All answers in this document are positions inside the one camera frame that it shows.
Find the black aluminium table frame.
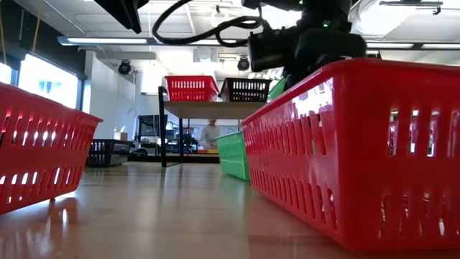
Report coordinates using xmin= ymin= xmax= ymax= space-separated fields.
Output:
xmin=127 ymin=153 xmax=221 ymax=163

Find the person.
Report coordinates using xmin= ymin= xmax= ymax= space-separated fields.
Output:
xmin=198 ymin=118 xmax=222 ymax=150

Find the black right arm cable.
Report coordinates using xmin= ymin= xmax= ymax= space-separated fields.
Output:
xmin=152 ymin=0 xmax=269 ymax=48

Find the white ceiling unit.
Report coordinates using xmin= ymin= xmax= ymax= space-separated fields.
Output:
xmin=192 ymin=46 xmax=216 ymax=64

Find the black ceiling spotlight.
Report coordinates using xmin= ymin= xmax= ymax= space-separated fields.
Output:
xmin=117 ymin=59 xmax=132 ymax=76
xmin=236 ymin=56 xmax=251 ymax=72

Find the large bright window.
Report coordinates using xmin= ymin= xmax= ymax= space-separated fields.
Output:
xmin=0 ymin=53 xmax=87 ymax=111

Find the red plastic slotted basket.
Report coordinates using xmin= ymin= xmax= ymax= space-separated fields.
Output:
xmin=164 ymin=75 xmax=220 ymax=103
xmin=0 ymin=81 xmax=104 ymax=216
xmin=239 ymin=58 xmax=460 ymax=253

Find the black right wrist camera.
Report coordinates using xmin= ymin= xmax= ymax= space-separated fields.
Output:
xmin=247 ymin=27 xmax=290 ymax=73

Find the silver ceiling air duct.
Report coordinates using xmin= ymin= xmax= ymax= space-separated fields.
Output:
xmin=348 ymin=0 xmax=418 ymax=62

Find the dark computer monitor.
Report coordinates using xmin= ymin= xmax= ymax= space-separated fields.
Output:
xmin=138 ymin=114 xmax=169 ymax=142

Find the wooden shelf with black legs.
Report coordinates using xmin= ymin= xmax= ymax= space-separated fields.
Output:
xmin=157 ymin=85 xmax=269 ymax=168

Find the long ceiling light strip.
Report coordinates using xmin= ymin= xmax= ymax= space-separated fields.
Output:
xmin=57 ymin=35 xmax=238 ymax=47
xmin=365 ymin=42 xmax=460 ymax=50

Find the black plastic slotted basket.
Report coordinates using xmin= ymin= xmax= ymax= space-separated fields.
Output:
xmin=86 ymin=138 xmax=133 ymax=168
xmin=218 ymin=77 xmax=273 ymax=103

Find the green plastic slotted basket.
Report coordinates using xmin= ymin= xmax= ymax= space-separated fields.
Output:
xmin=214 ymin=130 xmax=252 ymax=182
xmin=267 ymin=77 xmax=288 ymax=101

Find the black ceiling track fixture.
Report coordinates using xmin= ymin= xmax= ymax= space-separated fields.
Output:
xmin=379 ymin=0 xmax=443 ymax=16

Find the yellow hanging cable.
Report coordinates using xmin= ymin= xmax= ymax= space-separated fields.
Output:
xmin=31 ymin=10 xmax=41 ymax=54

